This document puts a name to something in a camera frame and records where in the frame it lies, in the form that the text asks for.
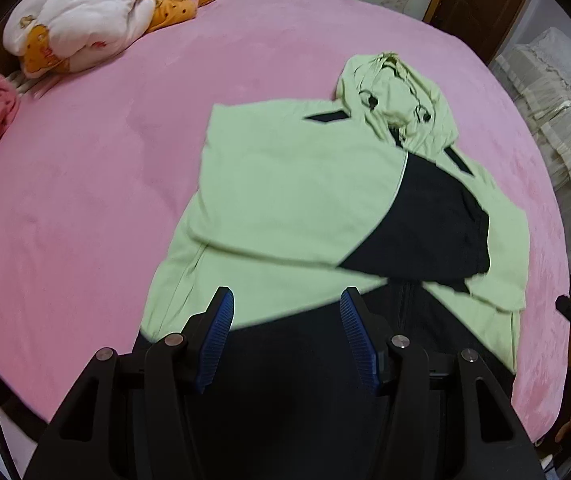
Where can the cream cloth covered furniture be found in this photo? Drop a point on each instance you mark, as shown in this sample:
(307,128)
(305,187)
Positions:
(555,150)

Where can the white lace cover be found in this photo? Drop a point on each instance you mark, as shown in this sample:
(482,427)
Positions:
(560,60)

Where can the dark wooden door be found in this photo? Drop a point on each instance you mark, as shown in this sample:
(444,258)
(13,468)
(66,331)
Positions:
(485,10)

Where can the pink bed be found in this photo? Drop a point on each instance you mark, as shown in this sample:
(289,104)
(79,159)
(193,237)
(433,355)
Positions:
(115,160)

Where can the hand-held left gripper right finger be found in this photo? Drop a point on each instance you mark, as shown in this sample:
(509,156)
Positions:
(360,345)

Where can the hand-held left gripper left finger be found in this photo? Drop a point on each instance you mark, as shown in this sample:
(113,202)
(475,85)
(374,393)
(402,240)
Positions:
(215,340)

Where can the green and black hooded jacket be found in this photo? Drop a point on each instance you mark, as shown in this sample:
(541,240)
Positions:
(290,200)

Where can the floral pink and white quilt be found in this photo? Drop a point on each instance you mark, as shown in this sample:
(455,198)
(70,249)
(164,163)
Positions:
(90,15)

